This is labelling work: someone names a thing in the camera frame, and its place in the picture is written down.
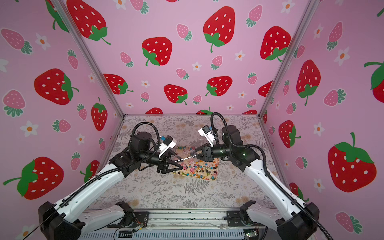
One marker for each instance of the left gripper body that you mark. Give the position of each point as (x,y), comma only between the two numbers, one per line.
(160,164)

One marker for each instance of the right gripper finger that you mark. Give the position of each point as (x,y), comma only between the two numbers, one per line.
(200,157)
(200,150)

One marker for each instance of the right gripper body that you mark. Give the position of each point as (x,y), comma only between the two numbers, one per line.
(205,151)

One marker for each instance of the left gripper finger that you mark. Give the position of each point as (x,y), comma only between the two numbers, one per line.
(171,153)
(174,167)

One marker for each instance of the clear candy jar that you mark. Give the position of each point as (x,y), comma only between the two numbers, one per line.
(172,160)

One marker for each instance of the red lollipop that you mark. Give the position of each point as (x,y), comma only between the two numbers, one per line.
(181,159)

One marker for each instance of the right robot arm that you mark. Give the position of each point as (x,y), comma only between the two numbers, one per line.
(294,219)

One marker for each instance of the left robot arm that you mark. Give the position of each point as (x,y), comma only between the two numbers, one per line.
(66,220)

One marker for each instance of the poured candies on tray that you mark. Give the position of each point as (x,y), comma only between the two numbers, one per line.
(199,169)

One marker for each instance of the floral yellow tray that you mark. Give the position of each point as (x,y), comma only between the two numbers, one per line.
(185,151)

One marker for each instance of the white vented strip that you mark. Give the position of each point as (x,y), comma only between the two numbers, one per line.
(214,234)

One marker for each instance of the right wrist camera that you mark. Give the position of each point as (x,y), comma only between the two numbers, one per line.
(209,135)

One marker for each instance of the aluminium front rail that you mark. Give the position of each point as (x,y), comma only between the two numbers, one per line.
(188,218)

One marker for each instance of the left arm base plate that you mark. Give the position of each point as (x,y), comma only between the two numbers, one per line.
(130,217)

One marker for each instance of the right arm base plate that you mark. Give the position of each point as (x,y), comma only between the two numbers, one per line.
(240,218)

